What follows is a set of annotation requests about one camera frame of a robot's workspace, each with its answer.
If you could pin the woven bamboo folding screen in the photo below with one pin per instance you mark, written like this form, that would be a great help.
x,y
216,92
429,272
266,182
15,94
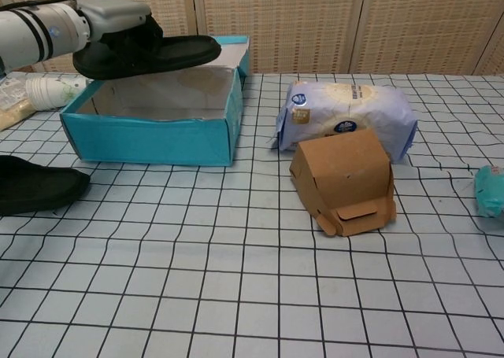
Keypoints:
x,y
315,23

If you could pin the teal cardboard shoe box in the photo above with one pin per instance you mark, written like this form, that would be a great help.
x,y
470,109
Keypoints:
x,y
157,137

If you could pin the stack of paper cups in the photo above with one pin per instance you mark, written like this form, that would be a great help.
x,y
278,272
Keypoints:
x,y
51,92

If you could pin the blue checkered tablecloth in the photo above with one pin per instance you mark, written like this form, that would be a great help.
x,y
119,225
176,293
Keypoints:
x,y
216,275

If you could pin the blue white tissue pack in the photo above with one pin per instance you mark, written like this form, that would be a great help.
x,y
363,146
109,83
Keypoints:
x,y
354,106

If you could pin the black slipper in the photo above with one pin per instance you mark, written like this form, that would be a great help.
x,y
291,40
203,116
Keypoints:
x,y
157,57
35,189

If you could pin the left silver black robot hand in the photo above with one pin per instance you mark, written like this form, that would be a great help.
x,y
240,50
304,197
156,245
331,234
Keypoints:
x,y
114,17

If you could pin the brown cardboard takeaway box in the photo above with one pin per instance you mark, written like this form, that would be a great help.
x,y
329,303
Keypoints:
x,y
342,177

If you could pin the teal plastic snack bag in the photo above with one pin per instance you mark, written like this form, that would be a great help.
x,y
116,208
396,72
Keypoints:
x,y
490,193

